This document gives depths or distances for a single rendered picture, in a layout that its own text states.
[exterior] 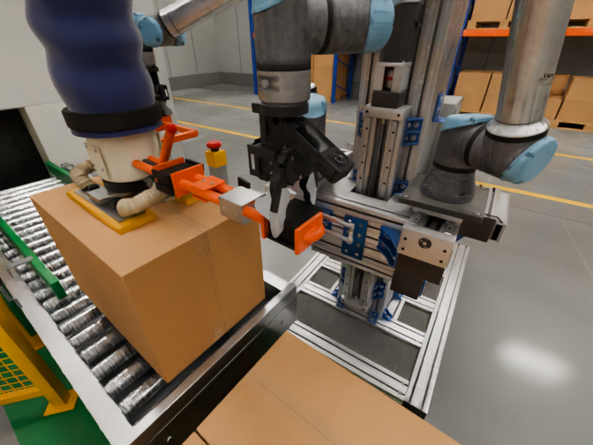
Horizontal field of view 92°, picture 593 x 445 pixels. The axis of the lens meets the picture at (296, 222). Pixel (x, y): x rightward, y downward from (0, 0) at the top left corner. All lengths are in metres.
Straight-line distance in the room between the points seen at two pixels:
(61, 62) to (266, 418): 1.00
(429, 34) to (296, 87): 0.71
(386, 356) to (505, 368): 0.70
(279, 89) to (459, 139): 0.58
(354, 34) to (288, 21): 0.10
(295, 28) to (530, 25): 0.46
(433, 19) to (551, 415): 1.71
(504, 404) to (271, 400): 1.20
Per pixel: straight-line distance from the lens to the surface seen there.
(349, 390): 1.02
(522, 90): 0.77
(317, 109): 1.04
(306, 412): 0.98
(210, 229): 0.77
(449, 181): 0.92
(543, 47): 0.75
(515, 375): 1.99
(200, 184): 0.66
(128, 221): 0.85
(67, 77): 0.86
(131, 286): 0.72
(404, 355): 1.54
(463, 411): 1.75
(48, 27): 0.86
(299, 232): 0.46
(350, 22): 0.45
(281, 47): 0.41
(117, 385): 1.15
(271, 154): 0.45
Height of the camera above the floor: 1.43
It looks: 32 degrees down
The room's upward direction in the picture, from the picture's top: straight up
